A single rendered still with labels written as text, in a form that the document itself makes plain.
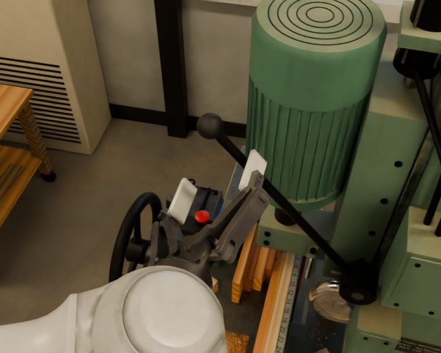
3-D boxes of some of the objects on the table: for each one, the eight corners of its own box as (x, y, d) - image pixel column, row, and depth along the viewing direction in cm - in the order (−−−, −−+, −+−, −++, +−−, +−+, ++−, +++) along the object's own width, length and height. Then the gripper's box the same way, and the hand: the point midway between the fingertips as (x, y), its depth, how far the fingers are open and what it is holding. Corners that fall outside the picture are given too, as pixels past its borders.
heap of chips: (188, 320, 104) (187, 314, 102) (249, 336, 102) (250, 330, 100) (175, 361, 99) (173, 354, 97) (239, 378, 97) (239, 372, 95)
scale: (316, 159, 126) (316, 158, 126) (322, 160, 126) (322, 160, 126) (275, 354, 94) (275, 354, 94) (282, 356, 94) (282, 356, 94)
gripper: (131, 327, 71) (180, 207, 85) (276, 305, 55) (309, 161, 69) (90, 298, 68) (148, 178, 81) (233, 265, 52) (276, 123, 66)
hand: (220, 176), depth 74 cm, fingers open, 13 cm apart
